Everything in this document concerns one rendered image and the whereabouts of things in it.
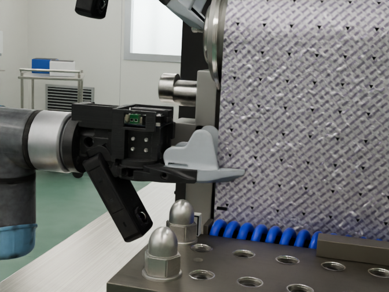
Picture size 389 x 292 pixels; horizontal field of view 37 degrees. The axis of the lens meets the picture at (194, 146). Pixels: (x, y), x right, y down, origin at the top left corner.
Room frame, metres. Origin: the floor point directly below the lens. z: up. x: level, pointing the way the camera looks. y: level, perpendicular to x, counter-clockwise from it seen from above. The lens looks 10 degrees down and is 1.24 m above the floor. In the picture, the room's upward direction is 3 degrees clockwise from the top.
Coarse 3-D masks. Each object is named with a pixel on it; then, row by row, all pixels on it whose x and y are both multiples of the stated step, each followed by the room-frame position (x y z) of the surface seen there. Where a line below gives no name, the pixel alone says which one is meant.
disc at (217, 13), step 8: (216, 0) 0.66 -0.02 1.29; (224, 0) 0.67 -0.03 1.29; (216, 8) 0.65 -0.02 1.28; (216, 16) 0.65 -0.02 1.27; (216, 24) 0.65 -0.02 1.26; (216, 32) 0.65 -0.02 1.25; (216, 40) 0.65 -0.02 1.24; (216, 48) 0.65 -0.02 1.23; (216, 56) 0.65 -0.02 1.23; (216, 64) 0.65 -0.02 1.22; (216, 72) 0.66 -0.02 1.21; (216, 80) 0.67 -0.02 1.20; (216, 88) 0.68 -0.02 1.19
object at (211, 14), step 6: (210, 6) 0.67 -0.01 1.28; (210, 12) 0.67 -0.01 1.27; (222, 12) 0.67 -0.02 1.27; (210, 18) 0.67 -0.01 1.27; (222, 18) 0.66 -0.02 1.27; (210, 24) 0.66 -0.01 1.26; (222, 24) 0.66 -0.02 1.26; (210, 30) 0.66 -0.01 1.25; (222, 30) 0.66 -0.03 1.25; (210, 36) 0.66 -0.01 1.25; (222, 36) 0.66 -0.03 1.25; (210, 42) 0.66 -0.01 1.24; (222, 42) 0.66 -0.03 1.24; (210, 48) 0.67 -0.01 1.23; (222, 48) 0.66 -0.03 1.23; (210, 54) 0.67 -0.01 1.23; (222, 54) 0.66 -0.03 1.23; (210, 60) 0.67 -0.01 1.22; (210, 66) 0.68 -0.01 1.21; (210, 72) 0.68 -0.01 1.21
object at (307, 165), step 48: (240, 96) 0.65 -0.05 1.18; (288, 96) 0.63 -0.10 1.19; (336, 96) 0.62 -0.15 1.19; (384, 96) 0.61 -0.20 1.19; (240, 144) 0.65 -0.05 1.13; (288, 144) 0.63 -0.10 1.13; (336, 144) 0.62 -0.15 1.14; (384, 144) 0.61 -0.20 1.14; (240, 192) 0.65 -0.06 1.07; (288, 192) 0.63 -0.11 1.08; (336, 192) 0.62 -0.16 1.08; (384, 192) 0.61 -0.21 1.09; (384, 240) 0.61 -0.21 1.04
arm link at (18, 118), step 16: (0, 112) 0.71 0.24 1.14; (16, 112) 0.70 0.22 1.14; (32, 112) 0.70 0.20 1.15; (0, 128) 0.69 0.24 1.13; (16, 128) 0.68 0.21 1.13; (0, 144) 0.69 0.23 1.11; (16, 144) 0.68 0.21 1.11; (0, 160) 0.69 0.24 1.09; (16, 160) 0.69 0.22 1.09; (0, 176) 0.69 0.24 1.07; (16, 176) 0.70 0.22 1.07
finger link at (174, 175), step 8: (144, 168) 0.64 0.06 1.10; (152, 168) 0.63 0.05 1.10; (160, 168) 0.63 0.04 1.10; (168, 168) 0.63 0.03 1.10; (176, 168) 0.63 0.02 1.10; (136, 176) 0.63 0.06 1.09; (144, 176) 0.63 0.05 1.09; (152, 176) 0.63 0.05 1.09; (160, 176) 0.63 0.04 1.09; (168, 176) 0.63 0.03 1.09; (176, 176) 0.63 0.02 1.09; (184, 176) 0.63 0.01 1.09; (192, 176) 0.63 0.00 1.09
